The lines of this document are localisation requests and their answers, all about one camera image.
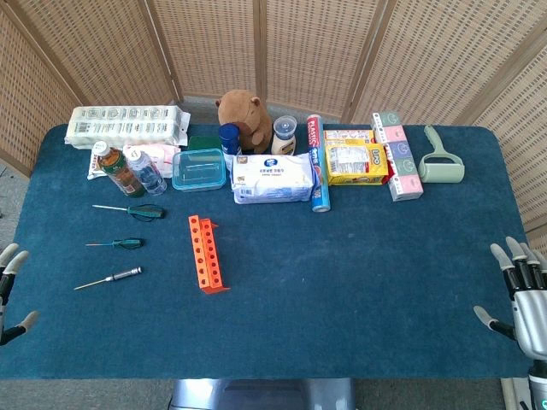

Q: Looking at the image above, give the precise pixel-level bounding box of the large green screwdriver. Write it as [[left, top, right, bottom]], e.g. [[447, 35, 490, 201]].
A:
[[91, 203, 167, 222]]

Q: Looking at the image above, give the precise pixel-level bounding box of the brown capybara plush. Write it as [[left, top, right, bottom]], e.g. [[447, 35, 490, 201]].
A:
[[215, 90, 274, 155]]

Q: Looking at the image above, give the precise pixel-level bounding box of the small green screwdriver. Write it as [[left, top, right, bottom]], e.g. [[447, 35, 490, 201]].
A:
[[85, 237, 145, 250]]

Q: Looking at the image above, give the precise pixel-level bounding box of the blue table carpet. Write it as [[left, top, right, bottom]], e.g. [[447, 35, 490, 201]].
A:
[[0, 123, 533, 380]]

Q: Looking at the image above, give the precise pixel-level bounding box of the white wet wipes pack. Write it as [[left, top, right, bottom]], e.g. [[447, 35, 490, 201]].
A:
[[231, 152, 315, 205]]

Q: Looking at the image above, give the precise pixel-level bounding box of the blue white spray can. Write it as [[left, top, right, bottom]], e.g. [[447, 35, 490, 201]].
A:
[[218, 123, 243, 157]]

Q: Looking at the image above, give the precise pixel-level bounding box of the yellow snack bag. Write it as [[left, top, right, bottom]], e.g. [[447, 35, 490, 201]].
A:
[[325, 143, 390, 187]]

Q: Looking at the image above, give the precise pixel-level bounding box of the clear container blue lid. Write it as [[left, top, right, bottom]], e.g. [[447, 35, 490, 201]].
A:
[[172, 148, 227, 192]]

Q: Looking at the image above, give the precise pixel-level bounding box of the dark green box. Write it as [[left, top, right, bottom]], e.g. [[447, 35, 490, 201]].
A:
[[187, 135, 223, 151]]

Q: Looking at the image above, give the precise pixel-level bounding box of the mayonnaise squeeze bottle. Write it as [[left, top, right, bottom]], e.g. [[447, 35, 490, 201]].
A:
[[271, 115, 297, 156]]

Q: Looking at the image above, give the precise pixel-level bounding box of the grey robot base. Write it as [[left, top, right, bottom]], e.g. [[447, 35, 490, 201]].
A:
[[168, 378, 358, 410]]

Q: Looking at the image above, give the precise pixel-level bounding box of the silver black precision screwdriver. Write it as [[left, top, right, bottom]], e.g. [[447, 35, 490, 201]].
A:
[[73, 266, 143, 291]]

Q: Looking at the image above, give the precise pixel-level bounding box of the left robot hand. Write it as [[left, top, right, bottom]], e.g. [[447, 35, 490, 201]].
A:
[[0, 242, 40, 347]]

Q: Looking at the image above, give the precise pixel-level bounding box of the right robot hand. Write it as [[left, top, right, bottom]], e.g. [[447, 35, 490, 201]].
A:
[[473, 236, 547, 362]]

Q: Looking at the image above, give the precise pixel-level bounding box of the wicker folding screen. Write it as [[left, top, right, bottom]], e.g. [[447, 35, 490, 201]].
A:
[[0, 0, 547, 257]]

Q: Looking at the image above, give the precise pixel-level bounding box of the orange tool rack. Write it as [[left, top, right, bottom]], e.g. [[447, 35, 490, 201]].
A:
[[188, 214, 231, 296]]

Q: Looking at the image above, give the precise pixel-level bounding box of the pink white plastic bag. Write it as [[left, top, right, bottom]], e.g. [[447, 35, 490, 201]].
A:
[[87, 143, 181, 180]]

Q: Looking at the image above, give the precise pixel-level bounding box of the pastel tissue box pack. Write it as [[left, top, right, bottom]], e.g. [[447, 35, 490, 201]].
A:
[[370, 111, 424, 202]]

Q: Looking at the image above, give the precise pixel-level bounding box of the green tea bottle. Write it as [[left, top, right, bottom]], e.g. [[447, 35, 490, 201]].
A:
[[92, 140, 146, 198]]

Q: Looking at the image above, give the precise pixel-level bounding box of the clear water bottle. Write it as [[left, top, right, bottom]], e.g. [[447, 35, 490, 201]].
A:
[[126, 146, 168, 196]]

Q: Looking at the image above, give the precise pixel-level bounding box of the yellow white carton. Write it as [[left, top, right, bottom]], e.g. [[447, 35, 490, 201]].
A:
[[323, 129, 375, 146]]

